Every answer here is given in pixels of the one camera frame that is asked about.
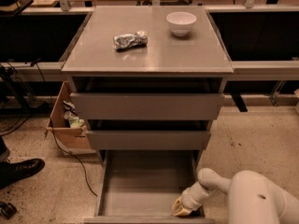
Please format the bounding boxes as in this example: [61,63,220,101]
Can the black tripod stand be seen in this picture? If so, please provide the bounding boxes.
[0,59,48,114]

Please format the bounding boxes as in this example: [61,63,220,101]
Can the grey drawer cabinet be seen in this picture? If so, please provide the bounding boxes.
[61,5,235,161]

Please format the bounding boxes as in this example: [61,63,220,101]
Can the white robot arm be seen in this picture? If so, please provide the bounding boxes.
[172,168,299,224]

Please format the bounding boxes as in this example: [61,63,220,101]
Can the white ceramic bowl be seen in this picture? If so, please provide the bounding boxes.
[166,12,197,36]

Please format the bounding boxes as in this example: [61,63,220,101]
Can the crumpled silver foil bag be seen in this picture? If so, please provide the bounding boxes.
[113,31,148,50]

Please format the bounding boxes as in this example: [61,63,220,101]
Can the small black floor object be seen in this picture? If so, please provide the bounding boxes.
[0,202,17,219]

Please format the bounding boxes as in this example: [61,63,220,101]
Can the grey top drawer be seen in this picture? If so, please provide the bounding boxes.
[71,92,224,120]

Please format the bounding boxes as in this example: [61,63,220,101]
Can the grey bottom drawer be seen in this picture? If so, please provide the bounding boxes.
[84,150,216,224]

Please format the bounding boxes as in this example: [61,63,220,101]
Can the crumpled wrappers in box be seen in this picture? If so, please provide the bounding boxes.
[63,101,84,128]

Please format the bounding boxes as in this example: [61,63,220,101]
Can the grey middle drawer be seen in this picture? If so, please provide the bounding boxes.
[87,131,211,150]

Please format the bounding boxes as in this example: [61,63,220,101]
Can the grey drawer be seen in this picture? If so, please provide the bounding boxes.
[87,131,211,150]
[84,150,216,224]
[71,92,224,120]

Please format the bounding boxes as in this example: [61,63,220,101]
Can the black leather shoe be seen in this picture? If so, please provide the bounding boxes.
[0,159,45,189]

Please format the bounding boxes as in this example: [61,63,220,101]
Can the brown cardboard box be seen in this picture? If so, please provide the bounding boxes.
[47,81,92,153]

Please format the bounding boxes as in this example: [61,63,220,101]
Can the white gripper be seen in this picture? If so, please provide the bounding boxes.
[172,182,216,217]

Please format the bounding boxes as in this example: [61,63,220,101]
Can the black floor cable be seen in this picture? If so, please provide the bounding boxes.
[31,58,99,198]

